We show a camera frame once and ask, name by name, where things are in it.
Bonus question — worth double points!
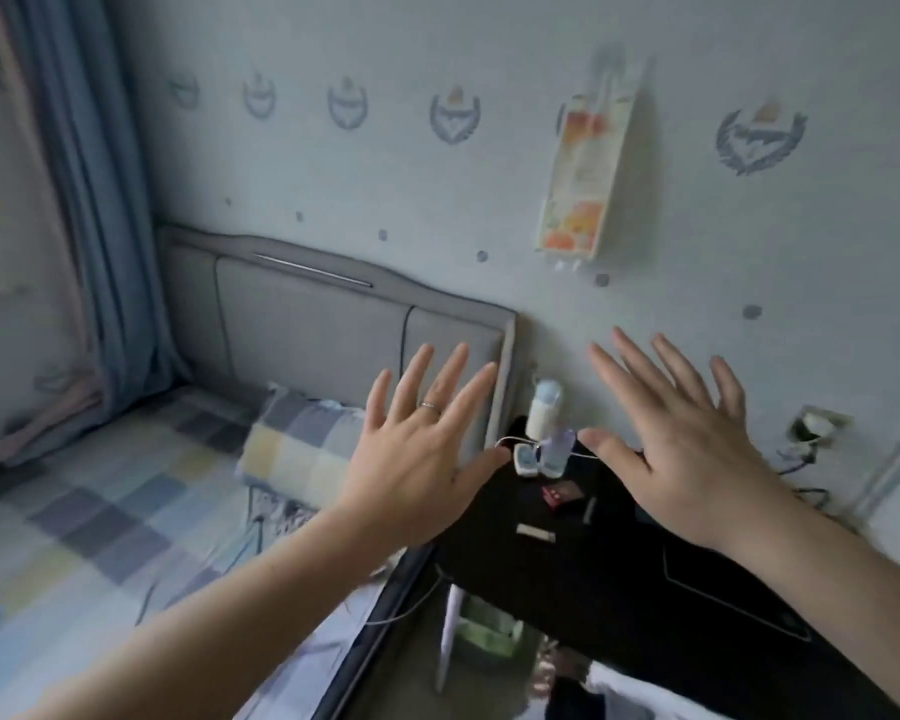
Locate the person's right hand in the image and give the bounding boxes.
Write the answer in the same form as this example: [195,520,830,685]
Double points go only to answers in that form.
[577,328,789,556]

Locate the person's left hand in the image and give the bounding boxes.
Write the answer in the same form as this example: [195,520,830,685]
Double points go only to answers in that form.
[334,343,512,556]

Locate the bed with plaid sheet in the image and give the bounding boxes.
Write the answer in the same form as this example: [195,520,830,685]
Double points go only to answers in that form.
[0,385,437,720]

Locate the plaid pillow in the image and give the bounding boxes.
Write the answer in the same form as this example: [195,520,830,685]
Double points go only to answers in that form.
[237,385,369,511]

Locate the clear plastic bottle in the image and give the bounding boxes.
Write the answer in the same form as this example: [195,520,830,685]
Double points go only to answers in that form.
[538,427,578,477]

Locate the small red box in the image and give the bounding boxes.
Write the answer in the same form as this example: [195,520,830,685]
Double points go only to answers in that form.
[540,479,587,511]

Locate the white bottle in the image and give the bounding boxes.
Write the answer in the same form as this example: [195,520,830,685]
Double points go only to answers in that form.
[526,379,566,444]

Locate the black desk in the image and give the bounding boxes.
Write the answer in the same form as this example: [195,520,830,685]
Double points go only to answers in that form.
[435,419,900,720]

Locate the green bag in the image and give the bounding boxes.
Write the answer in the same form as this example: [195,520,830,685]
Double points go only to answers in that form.
[457,592,534,661]

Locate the grey padded headboard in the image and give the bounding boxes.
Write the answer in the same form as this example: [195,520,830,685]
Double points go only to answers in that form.
[157,221,519,444]

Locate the blue curtain with pink lining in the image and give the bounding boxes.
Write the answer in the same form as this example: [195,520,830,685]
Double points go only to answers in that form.
[0,0,189,466]

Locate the black cables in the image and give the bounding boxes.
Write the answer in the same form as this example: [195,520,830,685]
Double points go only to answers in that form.
[772,439,834,511]

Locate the wall power socket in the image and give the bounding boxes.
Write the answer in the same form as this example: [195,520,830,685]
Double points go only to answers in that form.
[792,407,851,451]

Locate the white cable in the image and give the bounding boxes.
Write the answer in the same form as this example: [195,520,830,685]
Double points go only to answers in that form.
[352,569,452,631]

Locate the white metal rack frame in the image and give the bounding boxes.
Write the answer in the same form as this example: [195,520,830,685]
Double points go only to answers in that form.
[435,581,470,696]

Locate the orange white hanging wall bag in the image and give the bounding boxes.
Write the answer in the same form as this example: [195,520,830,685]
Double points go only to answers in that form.
[535,52,647,271]

